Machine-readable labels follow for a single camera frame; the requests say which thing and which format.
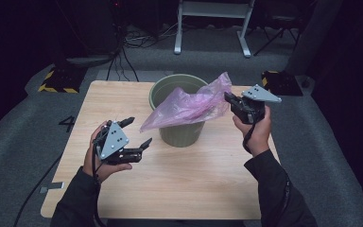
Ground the pink plastic bag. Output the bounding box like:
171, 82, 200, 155
139, 71, 233, 133

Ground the bundle of black cables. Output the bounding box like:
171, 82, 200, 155
105, 22, 183, 83

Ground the black yellow striped base plate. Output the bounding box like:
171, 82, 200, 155
37, 64, 88, 95
261, 70, 304, 97

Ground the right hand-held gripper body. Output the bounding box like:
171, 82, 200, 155
233, 84, 283, 125

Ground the grey curtain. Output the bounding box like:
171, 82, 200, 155
285, 0, 344, 77

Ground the black floor cable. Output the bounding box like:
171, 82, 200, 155
12, 152, 64, 227

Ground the person's left hand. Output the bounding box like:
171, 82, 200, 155
82, 122, 133, 183

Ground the green plastic bin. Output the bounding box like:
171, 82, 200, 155
148, 73, 210, 148

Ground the grey tape strip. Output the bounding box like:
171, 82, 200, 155
39, 181, 65, 195

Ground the black tripod stand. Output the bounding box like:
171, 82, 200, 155
253, 12, 301, 58

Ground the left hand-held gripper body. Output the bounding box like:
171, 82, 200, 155
94, 121, 144, 166

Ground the white metal stand frame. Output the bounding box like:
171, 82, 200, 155
173, 0, 256, 59

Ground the person's right hand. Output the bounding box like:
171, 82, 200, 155
232, 105, 272, 158

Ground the black wrist strap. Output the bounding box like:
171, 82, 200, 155
92, 148, 108, 227
242, 121, 257, 154

